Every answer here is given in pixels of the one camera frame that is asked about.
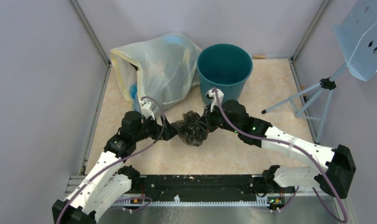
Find black plastic trash bag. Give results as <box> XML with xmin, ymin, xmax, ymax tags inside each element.
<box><xmin>171</xmin><ymin>111</ymin><xmax>208</xmax><ymax>147</ymax></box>

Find light blue tripod stand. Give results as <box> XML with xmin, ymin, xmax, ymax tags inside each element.
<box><xmin>261</xmin><ymin>63</ymin><xmax>347</xmax><ymax>144</ymax></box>

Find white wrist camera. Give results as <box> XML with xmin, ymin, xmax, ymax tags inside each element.
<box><xmin>139</xmin><ymin>98</ymin><xmax>155</xmax><ymax>120</ymax></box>
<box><xmin>206</xmin><ymin>87</ymin><xmax>224</xmax><ymax>112</ymax></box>

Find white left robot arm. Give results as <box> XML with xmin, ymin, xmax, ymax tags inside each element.
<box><xmin>52</xmin><ymin>111</ymin><xmax>178</xmax><ymax>224</ymax></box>

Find aluminium frame rails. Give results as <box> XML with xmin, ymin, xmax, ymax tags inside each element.
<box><xmin>63</xmin><ymin>62</ymin><xmax>112</xmax><ymax>198</ymax></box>

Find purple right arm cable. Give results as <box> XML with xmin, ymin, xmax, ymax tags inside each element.
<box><xmin>210</xmin><ymin>88</ymin><xmax>349</xmax><ymax>224</ymax></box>

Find white translucent trash bag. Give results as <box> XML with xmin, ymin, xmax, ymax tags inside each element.
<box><xmin>110</xmin><ymin>31</ymin><xmax>202</xmax><ymax>111</ymax></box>

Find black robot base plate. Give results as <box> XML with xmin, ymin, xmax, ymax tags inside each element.
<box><xmin>126</xmin><ymin>175</ymin><xmax>296</xmax><ymax>203</ymax></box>

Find teal plastic trash bin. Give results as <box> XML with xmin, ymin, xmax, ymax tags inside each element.
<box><xmin>196</xmin><ymin>44</ymin><xmax>253</xmax><ymax>105</ymax></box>

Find perforated light blue metal panel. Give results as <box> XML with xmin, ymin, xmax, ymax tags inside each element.
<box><xmin>333</xmin><ymin>0</ymin><xmax>377</xmax><ymax>81</ymax></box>

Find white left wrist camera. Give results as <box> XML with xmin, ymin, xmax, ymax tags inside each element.
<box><xmin>139</xmin><ymin>98</ymin><xmax>155</xmax><ymax>120</ymax></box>

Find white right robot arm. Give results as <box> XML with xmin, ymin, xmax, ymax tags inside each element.
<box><xmin>196</xmin><ymin>100</ymin><xmax>356</xmax><ymax>199</ymax></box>

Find small wooden block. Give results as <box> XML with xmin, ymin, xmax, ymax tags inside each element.
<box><xmin>252</xmin><ymin>55</ymin><xmax>267</xmax><ymax>60</ymax></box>

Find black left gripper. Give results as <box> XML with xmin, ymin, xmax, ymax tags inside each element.
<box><xmin>133</xmin><ymin>113</ymin><xmax>180</xmax><ymax>142</ymax></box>

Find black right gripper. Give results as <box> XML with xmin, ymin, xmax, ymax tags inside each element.
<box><xmin>195</xmin><ymin>102</ymin><xmax>240</xmax><ymax>133</ymax></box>

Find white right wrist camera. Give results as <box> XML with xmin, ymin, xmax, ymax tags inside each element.
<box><xmin>206</xmin><ymin>87</ymin><xmax>224</xmax><ymax>112</ymax></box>

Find white slotted cable duct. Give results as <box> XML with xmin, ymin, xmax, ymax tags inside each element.
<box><xmin>112</xmin><ymin>196</ymin><xmax>285</xmax><ymax>208</ymax></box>

